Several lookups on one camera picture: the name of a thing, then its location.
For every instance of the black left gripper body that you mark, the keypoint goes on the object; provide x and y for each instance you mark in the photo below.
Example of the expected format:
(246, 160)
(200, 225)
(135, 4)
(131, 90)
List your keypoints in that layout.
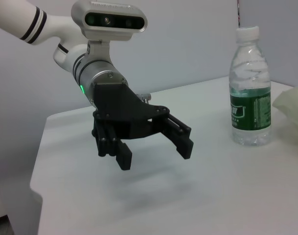
(119, 110)

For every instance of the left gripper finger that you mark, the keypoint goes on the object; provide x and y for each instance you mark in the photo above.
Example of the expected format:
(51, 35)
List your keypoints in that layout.
(114, 147)
(181, 139)

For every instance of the clear water bottle green label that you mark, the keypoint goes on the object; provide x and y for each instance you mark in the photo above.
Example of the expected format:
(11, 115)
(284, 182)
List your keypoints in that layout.
(250, 98)

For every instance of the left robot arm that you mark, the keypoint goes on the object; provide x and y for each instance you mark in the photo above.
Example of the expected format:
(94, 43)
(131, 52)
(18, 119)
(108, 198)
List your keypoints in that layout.
(53, 24)

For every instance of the translucent green fruit bowl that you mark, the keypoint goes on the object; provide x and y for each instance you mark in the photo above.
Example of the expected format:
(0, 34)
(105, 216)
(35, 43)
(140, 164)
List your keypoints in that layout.
(293, 107)

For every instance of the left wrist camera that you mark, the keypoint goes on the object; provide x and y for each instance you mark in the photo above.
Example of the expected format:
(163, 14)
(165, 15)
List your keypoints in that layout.
(109, 22)

